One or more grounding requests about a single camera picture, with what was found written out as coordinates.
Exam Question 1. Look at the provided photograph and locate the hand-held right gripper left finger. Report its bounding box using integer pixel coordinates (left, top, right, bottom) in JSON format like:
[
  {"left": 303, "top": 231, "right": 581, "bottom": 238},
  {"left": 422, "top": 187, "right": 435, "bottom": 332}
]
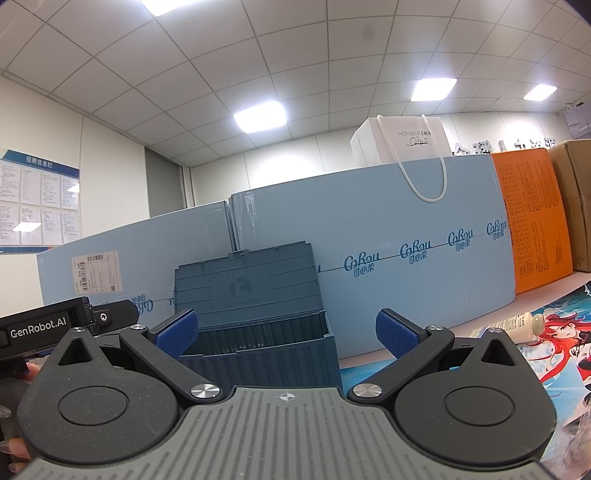
[{"left": 44, "top": 308, "right": 227, "bottom": 407}]

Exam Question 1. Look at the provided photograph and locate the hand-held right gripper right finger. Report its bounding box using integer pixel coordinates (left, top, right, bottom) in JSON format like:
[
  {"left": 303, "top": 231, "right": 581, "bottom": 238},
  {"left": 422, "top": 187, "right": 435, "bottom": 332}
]
[{"left": 347, "top": 308, "right": 541, "bottom": 407}]

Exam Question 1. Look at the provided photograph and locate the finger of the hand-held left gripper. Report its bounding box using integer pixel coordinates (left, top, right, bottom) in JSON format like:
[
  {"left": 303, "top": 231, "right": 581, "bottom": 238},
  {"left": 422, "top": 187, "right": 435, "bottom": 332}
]
[{"left": 91, "top": 299, "right": 140, "bottom": 330}]

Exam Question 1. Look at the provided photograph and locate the blue plastic storage box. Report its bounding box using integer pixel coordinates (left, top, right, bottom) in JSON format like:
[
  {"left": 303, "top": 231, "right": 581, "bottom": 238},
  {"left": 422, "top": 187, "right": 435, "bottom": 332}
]
[{"left": 173, "top": 240, "right": 343, "bottom": 389}]

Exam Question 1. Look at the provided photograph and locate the person's left hand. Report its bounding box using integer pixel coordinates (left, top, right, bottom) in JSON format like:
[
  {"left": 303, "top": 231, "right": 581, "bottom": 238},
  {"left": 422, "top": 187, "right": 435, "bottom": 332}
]
[{"left": 0, "top": 361, "right": 43, "bottom": 474}]

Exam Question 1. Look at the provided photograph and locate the white shipping label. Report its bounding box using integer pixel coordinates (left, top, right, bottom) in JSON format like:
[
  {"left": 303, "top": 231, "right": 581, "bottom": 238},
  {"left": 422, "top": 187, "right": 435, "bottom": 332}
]
[{"left": 71, "top": 251, "right": 122, "bottom": 296}]

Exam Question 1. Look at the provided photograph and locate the light blue box with label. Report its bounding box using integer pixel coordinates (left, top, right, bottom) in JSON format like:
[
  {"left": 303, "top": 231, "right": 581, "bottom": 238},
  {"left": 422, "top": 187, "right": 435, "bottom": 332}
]
[{"left": 36, "top": 199, "right": 234, "bottom": 324}]

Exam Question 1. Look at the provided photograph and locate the light blue cardboard box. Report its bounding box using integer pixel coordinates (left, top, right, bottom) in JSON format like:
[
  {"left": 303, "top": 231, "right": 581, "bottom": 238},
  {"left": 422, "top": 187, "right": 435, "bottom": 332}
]
[{"left": 228, "top": 154, "right": 517, "bottom": 361}]

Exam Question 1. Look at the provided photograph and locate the cream tube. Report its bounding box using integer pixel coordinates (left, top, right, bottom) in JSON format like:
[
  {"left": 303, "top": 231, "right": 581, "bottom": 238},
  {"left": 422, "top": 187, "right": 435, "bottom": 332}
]
[{"left": 502, "top": 311, "right": 547, "bottom": 345}]

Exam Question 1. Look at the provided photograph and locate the grey door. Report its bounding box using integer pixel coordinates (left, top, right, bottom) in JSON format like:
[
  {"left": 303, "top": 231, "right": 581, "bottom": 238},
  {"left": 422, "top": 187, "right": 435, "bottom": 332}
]
[{"left": 144, "top": 147, "right": 191, "bottom": 219}]

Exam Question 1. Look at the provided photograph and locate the printed mat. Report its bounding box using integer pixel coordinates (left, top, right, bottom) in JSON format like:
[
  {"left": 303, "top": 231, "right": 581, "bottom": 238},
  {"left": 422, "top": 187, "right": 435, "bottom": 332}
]
[{"left": 464, "top": 281, "right": 591, "bottom": 416}]

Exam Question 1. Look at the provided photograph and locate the orange box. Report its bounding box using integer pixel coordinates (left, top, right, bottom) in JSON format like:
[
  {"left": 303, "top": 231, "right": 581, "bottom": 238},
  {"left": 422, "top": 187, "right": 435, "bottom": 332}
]
[{"left": 490, "top": 150, "right": 574, "bottom": 296}]

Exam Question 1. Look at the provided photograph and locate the white paper bag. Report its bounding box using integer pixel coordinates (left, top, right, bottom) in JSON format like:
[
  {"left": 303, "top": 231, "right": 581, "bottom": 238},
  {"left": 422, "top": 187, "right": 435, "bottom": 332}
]
[{"left": 349, "top": 115, "right": 451, "bottom": 203}]

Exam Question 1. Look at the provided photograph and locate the brown cardboard box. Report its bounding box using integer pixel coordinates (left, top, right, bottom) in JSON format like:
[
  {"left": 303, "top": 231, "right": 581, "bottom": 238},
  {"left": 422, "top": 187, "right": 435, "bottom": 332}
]
[{"left": 547, "top": 140, "right": 591, "bottom": 273}]

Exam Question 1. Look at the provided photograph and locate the ceiling light panel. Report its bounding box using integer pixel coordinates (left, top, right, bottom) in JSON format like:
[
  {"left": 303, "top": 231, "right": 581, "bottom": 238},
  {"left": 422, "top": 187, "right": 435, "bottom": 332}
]
[
  {"left": 410, "top": 78, "right": 458, "bottom": 100},
  {"left": 233, "top": 102, "right": 287, "bottom": 134},
  {"left": 523, "top": 83, "right": 562, "bottom": 102},
  {"left": 139, "top": 0, "right": 186, "bottom": 14}
]

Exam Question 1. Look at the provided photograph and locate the wall notice board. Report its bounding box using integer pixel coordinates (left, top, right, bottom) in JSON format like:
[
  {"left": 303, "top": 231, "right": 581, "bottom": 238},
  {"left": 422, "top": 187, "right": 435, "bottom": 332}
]
[{"left": 0, "top": 148, "right": 83, "bottom": 248}]

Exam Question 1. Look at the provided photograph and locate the white wall lettering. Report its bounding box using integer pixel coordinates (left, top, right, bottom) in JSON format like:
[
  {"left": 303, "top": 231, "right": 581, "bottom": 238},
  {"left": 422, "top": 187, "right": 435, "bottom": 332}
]
[{"left": 450, "top": 137, "right": 557, "bottom": 156}]

